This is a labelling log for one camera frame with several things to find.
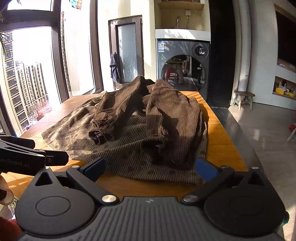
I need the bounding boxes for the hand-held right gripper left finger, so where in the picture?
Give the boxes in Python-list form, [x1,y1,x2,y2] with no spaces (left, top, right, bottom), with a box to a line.
[35,157,119,205]

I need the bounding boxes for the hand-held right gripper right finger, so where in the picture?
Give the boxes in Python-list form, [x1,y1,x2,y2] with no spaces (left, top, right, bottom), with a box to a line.
[181,158,265,205]

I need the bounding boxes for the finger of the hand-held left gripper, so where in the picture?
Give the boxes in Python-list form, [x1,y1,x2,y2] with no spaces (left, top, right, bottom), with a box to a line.
[44,151,69,167]

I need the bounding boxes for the brown corduroy jacket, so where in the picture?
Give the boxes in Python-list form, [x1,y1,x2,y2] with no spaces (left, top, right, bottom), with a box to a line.
[41,75,210,184]

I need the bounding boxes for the person's left hand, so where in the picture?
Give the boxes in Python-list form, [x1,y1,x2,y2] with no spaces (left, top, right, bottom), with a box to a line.
[0,174,15,207]

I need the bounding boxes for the apartment building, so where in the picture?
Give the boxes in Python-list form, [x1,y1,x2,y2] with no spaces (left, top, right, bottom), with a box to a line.
[5,30,50,132]

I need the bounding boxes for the red fuzzy cloth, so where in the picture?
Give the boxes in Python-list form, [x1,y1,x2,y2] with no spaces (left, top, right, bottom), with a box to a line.
[0,217,23,241]

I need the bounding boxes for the small wooden stool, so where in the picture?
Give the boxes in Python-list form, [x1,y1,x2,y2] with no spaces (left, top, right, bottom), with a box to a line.
[232,90,255,111]

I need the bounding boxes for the dark blue hanging cloth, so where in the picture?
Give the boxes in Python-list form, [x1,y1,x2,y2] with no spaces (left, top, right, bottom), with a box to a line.
[109,52,122,82]

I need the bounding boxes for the large dark-framed window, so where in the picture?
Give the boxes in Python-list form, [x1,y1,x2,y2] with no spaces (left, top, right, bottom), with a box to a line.
[0,0,104,137]

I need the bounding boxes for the green plant leaves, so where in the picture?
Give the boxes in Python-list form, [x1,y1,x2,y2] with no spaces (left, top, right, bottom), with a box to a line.
[0,30,12,54]

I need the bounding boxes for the grey washing machine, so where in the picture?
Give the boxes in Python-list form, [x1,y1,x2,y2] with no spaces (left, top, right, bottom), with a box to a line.
[157,38,211,102]

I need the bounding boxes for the small brown-framed window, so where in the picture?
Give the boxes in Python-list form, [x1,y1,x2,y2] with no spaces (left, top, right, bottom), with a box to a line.
[108,15,145,91]

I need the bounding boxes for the white pipe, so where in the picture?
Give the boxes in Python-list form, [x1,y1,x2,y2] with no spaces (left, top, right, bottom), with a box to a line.
[236,0,252,98]

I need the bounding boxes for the black television screen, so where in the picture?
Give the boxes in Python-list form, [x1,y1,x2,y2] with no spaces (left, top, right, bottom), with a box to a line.
[275,9,296,67]

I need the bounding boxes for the wooden wall shelf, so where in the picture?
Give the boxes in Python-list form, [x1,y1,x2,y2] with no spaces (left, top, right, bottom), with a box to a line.
[158,0,205,10]

